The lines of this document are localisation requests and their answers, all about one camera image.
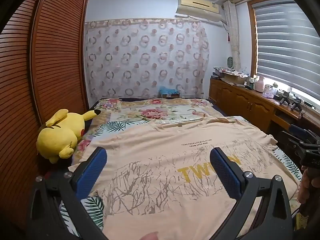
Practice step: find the black handheld device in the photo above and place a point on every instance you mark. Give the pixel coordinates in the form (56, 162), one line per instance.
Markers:
(296, 103)
(284, 98)

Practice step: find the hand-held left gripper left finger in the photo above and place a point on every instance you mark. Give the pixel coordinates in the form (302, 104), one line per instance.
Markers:
(91, 171)

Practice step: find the wooden sideboard cabinet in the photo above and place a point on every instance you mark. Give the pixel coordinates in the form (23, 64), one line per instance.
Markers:
(240, 100)

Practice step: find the wall air conditioner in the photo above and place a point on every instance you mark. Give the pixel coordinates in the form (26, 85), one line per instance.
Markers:
(197, 7)

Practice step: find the brown wooden wardrobe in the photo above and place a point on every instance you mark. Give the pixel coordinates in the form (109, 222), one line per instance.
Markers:
(57, 55)

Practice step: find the open cardboard box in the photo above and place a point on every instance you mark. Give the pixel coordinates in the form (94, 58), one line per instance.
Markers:
(235, 78)

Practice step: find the yellow plush toy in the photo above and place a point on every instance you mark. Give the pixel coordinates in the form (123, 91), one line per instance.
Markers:
(62, 135)

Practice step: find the person's right hand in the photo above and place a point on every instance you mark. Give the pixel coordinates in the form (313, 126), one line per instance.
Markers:
(304, 187)

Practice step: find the small round green fan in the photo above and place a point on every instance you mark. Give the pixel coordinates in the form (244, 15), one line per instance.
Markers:
(231, 63)

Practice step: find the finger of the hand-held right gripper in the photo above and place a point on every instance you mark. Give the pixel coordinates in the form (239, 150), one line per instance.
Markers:
(298, 130)
(291, 138)

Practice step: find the beige printed t-shirt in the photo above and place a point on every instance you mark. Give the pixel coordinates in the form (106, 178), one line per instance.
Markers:
(150, 155)

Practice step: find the grey window blind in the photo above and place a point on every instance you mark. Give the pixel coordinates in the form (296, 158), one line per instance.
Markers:
(282, 42)

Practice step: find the floral blanket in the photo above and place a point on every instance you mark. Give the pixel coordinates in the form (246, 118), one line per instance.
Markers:
(150, 113)

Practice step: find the pink bottle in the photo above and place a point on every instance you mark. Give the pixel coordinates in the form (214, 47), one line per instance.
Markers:
(259, 85)

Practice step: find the leaf print blanket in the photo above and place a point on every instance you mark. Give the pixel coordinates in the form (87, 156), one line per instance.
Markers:
(110, 128)

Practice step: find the beige gathered curtain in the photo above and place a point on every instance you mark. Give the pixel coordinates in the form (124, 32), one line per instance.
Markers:
(233, 42)

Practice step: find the pale purple jar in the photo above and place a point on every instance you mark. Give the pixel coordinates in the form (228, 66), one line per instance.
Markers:
(268, 92)

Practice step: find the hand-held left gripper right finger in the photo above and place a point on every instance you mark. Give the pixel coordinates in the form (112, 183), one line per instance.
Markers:
(225, 173)

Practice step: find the blue plastic bag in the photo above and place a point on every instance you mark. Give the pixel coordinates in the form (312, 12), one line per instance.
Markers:
(168, 90)

